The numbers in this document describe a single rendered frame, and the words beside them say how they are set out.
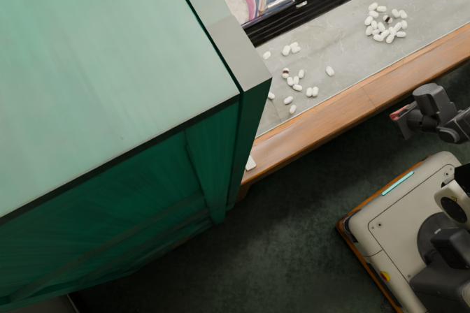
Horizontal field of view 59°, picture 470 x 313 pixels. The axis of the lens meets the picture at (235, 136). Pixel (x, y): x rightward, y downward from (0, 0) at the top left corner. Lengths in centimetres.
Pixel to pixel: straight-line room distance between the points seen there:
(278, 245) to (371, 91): 95
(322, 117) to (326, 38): 32
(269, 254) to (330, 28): 112
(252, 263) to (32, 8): 184
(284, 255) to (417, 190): 70
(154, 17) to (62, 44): 8
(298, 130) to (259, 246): 86
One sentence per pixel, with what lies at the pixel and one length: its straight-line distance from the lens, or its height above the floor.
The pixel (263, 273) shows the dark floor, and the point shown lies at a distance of 213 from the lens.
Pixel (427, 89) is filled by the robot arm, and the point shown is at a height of 120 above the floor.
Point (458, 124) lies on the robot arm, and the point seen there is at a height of 125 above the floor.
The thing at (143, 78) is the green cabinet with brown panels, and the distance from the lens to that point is 36.
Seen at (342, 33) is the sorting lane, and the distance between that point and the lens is 163.
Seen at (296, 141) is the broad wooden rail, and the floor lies 76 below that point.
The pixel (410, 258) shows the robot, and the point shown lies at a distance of 201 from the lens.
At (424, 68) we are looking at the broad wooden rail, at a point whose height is 76.
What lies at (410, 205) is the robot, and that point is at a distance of 202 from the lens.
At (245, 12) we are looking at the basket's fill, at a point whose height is 73.
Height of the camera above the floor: 211
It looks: 75 degrees down
